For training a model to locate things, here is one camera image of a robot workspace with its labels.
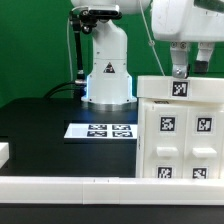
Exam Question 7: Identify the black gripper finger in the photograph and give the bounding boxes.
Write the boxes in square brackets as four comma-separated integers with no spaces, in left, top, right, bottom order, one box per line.
[170,42,189,79]
[194,42,214,74]

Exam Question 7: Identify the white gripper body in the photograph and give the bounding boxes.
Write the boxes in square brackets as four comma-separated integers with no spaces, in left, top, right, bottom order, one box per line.
[151,0,224,42]

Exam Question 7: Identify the white cabinet top block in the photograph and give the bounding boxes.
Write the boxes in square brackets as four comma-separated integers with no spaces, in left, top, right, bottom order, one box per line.
[137,76,224,103]

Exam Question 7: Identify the white cabinet body box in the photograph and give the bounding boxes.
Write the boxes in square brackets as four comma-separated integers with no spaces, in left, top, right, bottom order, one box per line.
[136,99,224,179]

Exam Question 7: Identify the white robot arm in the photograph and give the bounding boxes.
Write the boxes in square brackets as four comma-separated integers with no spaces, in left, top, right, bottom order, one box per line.
[70,0,224,109]

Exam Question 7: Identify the white base tag plate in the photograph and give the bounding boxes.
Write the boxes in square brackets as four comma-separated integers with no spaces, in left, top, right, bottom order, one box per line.
[64,123,137,140]

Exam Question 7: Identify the white block at left edge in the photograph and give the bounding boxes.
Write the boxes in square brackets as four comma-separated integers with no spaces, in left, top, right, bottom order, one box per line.
[0,142,9,168]

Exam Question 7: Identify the white L-shaped table fence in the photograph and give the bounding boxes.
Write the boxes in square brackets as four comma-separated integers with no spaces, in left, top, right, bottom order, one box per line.
[0,176,224,205]

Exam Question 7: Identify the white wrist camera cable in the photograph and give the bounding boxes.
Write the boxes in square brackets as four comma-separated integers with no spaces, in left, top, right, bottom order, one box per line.
[138,0,166,77]

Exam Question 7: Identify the black camera on stand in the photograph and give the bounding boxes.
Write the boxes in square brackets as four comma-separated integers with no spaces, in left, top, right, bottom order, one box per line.
[81,5,122,20]

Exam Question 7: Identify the black base cables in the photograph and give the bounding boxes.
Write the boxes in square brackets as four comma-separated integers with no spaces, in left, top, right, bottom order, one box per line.
[43,79,88,100]

